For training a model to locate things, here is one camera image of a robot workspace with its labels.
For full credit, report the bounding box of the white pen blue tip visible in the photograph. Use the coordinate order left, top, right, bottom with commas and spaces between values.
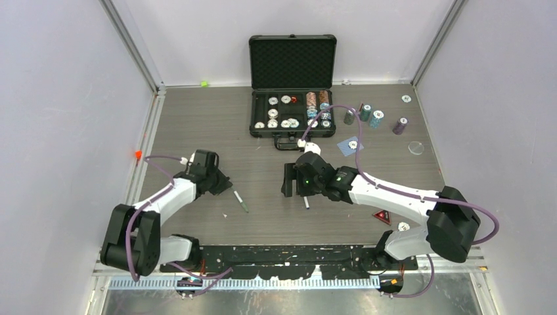
303, 196, 310, 209

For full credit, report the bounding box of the green white pen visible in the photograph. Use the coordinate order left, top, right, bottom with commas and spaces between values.
233, 190, 249, 213

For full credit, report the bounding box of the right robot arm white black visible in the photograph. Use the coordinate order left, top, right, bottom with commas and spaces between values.
281, 152, 481, 270

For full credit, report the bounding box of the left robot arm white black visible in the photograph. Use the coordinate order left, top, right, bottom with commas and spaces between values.
100, 150, 233, 281

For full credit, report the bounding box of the blue playing card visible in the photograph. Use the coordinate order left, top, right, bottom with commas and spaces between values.
337, 136, 365, 157

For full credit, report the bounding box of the white chip on card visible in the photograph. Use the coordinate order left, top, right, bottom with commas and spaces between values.
348, 140, 358, 150

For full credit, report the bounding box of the dark green chip stack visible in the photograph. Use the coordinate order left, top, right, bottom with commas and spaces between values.
343, 108, 356, 125

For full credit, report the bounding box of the teal chip stack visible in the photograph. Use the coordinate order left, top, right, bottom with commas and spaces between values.
359, 104, 372, 121

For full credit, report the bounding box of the red triangle sign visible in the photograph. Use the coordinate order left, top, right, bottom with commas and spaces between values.
373, 210, 391, 226

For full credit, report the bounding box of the light blue chip stack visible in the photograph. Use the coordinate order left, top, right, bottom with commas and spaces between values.
369, 110, 384, 129

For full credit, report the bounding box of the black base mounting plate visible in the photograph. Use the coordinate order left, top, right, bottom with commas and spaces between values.
160, 245, 418, 280

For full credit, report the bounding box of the black poker chip case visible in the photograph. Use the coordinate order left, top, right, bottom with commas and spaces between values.
248, 34, 337, 151

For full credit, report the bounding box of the white chip near base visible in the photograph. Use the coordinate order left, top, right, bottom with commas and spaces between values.
397, 222, 411, 232

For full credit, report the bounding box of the purple chip stack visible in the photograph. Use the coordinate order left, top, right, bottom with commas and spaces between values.
392, 117, 408, 135

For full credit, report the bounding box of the clear dealer button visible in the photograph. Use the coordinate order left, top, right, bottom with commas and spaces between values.
407, 141, 425, 156

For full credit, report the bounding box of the white chip far corner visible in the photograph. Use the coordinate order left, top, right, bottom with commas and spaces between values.
401, 95, 412, 103

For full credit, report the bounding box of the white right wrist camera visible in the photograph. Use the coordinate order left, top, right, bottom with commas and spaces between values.
297, 139, 321, 155

